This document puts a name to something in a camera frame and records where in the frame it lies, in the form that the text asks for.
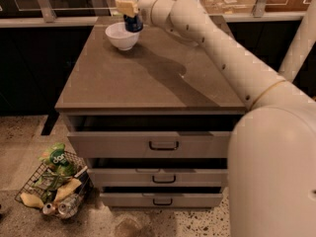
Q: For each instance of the white ceramic bowl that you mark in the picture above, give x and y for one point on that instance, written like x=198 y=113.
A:
x=120 y=38

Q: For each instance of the grey drawer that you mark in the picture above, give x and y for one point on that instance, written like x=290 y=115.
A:
x=169 y=197
x=159 y=172
x=179 y=136

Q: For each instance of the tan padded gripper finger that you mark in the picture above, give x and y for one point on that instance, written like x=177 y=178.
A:
x=127 y=7

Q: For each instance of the green snack bag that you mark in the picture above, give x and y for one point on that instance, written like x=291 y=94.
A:
x=54 y=157

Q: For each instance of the blue pepsi can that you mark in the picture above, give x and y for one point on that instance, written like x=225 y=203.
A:
x=133 y=24

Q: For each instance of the yellow snack packet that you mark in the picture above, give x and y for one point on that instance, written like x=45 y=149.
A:
x=31 y=200

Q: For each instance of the top grey drawer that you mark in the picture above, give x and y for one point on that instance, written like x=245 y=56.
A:
x=179 y=136

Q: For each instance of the silver crushed can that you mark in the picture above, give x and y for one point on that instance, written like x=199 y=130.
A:
x=69 y=206

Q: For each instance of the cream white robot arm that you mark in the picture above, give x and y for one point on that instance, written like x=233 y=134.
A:
x=272 y=149

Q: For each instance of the bottom grey drawer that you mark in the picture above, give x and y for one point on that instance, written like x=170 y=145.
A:
x=169 y=197

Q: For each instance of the grey drawer cabinet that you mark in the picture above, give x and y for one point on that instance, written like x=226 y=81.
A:
x=157 y=77

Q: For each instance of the middle grey drawer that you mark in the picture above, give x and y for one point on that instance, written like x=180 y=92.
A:
x=159 y=172

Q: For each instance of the black wire basket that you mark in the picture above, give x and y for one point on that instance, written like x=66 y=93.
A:
x=52 y=188

